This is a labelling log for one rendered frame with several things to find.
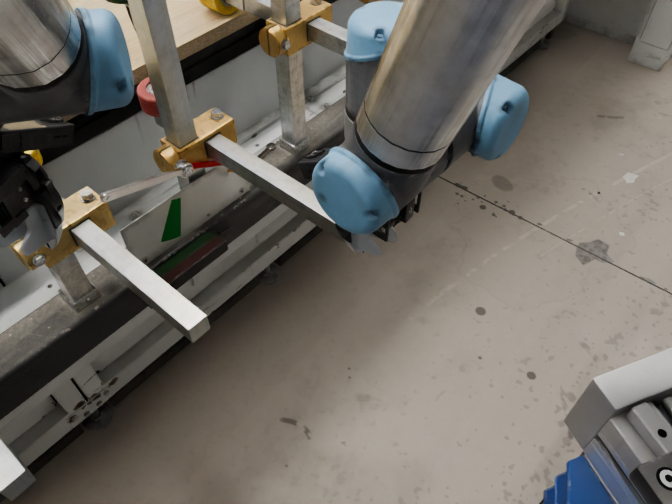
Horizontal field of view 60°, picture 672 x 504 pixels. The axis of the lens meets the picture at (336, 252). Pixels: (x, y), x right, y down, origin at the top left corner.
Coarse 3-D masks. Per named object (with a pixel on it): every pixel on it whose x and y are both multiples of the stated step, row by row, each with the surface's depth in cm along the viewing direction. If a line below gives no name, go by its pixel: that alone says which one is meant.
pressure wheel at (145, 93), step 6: (144, 84) 96; (150, 84) 96; (138, 90) 95; (144, 90) 95; (150, 90) 95; (186, 90) 97; (138, 96) 94; (144, 96) 94; (150, 96) 94; (144, 102) 94; (150, 102) 94; (144, 108) 95; (150, 108) 94; (156, 108) 94; (150, 114) 96; (156, 114) 95
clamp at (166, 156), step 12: (204, 120) 96; (216, 120) 96; (228, 120) 96; (204, 132) 94; (216, 132) 94; (228, 132) 97; (168, 144) 92; (192, 144) 92; (204, 144) 94; (156, 156) 92; (168, 156) 90; (180, 156) 91; (192, 156) 93; (204, 156) 95; (168, 168) 92
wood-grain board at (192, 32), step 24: (72, 0) 116; (96, 0) 116; (168, 0) 116; (192, 0) 116; (120, 24) 110; (192, 24) 110; (216, 24) 110; (240, 24) 114; (192, 48) 107; (144, 72) 102
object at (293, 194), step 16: (208, 144) 93; (224, 144) 93; (224, 160) 93; (240, 160) 91; (256, 160) 91; (240, 176) 92; (256, 176) 89; (272, 176) 88; (288, 176) 88; (272, 192) 89; (288, 192) 86; (304, 192) 86; (304, 208) 85; (320, 208) 84; (320, 224) 85
